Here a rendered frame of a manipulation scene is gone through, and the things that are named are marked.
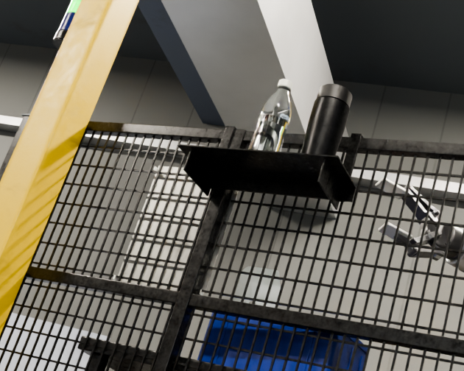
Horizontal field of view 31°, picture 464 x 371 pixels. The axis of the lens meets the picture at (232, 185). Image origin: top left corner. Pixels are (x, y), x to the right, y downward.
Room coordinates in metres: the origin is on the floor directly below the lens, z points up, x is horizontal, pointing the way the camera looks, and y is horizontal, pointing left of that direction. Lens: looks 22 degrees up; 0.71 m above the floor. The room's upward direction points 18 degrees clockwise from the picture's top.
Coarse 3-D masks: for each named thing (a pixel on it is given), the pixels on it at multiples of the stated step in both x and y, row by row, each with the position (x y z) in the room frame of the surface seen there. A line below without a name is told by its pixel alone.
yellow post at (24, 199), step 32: (96, 0) 1.86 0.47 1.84; (128, 0) 1.89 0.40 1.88; (96, 32) 1.84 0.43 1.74; (64, 64) 1.87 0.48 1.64; (96, 64) 1.87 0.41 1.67; (64, 96) 1.84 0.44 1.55; (96, 96) 1.91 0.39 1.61; (32, 128) 1.87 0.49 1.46; (64, 128) 1.86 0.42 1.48; (32, 160) 1.85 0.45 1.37; (64, 160) 1.90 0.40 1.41; (0, 192) 1.88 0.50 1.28; (32, 192) 1.85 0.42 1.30; (0, 224) 1.86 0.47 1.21; (32, 224) 1.88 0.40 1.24; (0, 256) 1.84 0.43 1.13; (32, 256) 1.92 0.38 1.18; (0, 288) 1.87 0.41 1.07; (0, 320) 1.90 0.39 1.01
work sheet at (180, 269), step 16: (160, 176) 1.83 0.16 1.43; (176, 192) 1.80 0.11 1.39; (192, 192) 1.78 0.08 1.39; (160, 208) 1.82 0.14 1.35; (192, 208) 1.77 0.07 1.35; (144, 224) 1.83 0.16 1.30; (176, 224) 1.79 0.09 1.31; (192, 224) 1.77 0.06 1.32; (160, 240) 1.80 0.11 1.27; (192, 240) 1.76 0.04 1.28; (144, 256) 1.81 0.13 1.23; (160, 256) 1.79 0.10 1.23; (176, 256) 1.77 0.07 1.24; (128, 272) 1.83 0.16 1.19; (144, 272) 1.81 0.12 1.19; (160, 272) 1.79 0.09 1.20; (176, 272) 1.77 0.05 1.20; (208, 272) 1.73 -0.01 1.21; (160, 288) 1.78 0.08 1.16; (176, 288) 1.76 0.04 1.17
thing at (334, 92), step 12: (336, 84) 1.50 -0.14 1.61; (324, 96) 1.51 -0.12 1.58; (336, 96) 1.50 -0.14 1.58; (348, 96) 1.51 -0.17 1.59; (312, 108) 1.53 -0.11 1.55; (324, 108) 1.50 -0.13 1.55; (336, 108) 1.50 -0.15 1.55; (348, 108) 1.51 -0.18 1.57; (312, 120) 1.51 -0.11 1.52; (324, 120) 1.50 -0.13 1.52; (336, 120) 1.50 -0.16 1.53; (312, 132) 1.51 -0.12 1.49; (324, 132) 1.50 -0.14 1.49; (336, 132) 1.50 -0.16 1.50; (312, 144) 1.51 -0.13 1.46; (324, 144) 1.50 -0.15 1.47; (336, 144) 1.51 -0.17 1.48
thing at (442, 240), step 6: (426, 228) 1.71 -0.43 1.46; (432, 228) 1.72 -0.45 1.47; (444, 228) 1.74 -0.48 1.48; (456, 228) 1.71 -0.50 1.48; (426, 234) 1.71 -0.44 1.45; (444, 234) 1.73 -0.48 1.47; (456, 234) 1.71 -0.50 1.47; (462, 234) 1.72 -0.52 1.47; (432, 240) 1.71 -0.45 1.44; (438, 240) 1.71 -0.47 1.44; (444, 240) 1.72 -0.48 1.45; (450, 240) 1.71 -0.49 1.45; (456, 240) 1.71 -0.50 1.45; (438, 246) 1.71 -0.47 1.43; (444, 246) 1.72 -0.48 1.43; (450, 246) 1.72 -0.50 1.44; (456, 246) 1.72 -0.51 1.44; (450, 252) 1.73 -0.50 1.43; (456, 252) 1.73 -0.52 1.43
